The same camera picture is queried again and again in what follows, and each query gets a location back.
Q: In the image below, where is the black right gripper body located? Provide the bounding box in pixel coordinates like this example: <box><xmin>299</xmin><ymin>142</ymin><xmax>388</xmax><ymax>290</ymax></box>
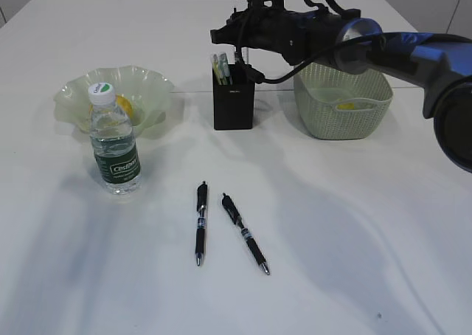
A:
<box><xmin>210</xmin><ymin>8</ymin><xmax>295</xmax><ymax>53</ymax></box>

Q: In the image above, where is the black pen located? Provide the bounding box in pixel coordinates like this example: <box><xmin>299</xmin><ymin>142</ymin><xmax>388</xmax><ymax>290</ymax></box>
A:
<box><xmin>195</xmin><ymin>181</ymin><xmax>208</xmax><ymax>267</ymax></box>
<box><xmin>233</xmin><ymin>50</ymin><xmax>246</xmax><ymax>77</ymax></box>
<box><xmin>221</xmin><ymin>193</ymin><xmax>271</xmax><ymax>275</ymax></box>

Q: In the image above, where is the yellow utility knife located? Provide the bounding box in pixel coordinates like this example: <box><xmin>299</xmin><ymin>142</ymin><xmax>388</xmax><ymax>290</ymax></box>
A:
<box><xmin>210</xmin><ymin>54</ymin><xmax>225</xmax><ymax>85</ymax></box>

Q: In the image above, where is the green utility knife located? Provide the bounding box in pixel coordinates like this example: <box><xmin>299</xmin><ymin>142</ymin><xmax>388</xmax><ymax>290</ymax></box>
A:
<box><xmin>218</xmin><ymin>52</ymin><xmax>233</xmax><ymax>85</ymax></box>

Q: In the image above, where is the yellow pear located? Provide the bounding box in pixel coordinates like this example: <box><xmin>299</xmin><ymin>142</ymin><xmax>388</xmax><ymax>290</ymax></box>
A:
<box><xmin>89</xmin><ymin>95</ymin><xmax>133</xmax><ymax>127</ymax></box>

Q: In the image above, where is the clear water bottle green label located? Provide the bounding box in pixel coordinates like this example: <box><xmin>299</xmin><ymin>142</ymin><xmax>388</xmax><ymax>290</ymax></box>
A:
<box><xmin>88</xmin><ymin>82</ymin><xmax>141</xmax><ymax>195</ymax></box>

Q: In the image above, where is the clear plastic ruler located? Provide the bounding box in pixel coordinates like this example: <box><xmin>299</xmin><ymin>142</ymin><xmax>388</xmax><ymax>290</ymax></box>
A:
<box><xmin>242</xmin><ymin>47</ymin><xmax>250</xmax><ymax>65</ymax></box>

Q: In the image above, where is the black blue right robot arm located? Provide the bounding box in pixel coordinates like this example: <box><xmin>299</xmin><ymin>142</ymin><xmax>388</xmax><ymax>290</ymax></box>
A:
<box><xmin>210</xmin><ymin>7</ymin><xmax>471</xmax><ymax>171</ymax></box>

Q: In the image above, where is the black square pen holder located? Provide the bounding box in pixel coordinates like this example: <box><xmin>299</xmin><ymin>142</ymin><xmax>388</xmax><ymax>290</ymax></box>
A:
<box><xmin>212</xmin><ymin>64</ymin><xmax>255</xmax><ymax>131</ymax></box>

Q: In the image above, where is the pale green woven basket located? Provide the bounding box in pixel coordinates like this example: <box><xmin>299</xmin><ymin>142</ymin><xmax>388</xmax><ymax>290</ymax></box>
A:
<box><xmin>294</xmin><ymin>63</ymin><xmax>393</xmax><ymax>140</ymax></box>

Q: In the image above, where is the pale green wavy plate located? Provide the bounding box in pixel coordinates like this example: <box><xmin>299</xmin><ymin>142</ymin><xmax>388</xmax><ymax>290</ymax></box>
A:
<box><xmin>54</xmin><ymin>65</ymin><xmax>174</xmax><ymax>136</ymax></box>

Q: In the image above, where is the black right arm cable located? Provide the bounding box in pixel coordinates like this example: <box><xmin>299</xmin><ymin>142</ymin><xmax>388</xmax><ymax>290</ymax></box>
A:
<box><xmin>235</xmin><ymin>0</ymin><xmax>381</xmax><ymax>85</ymax></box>

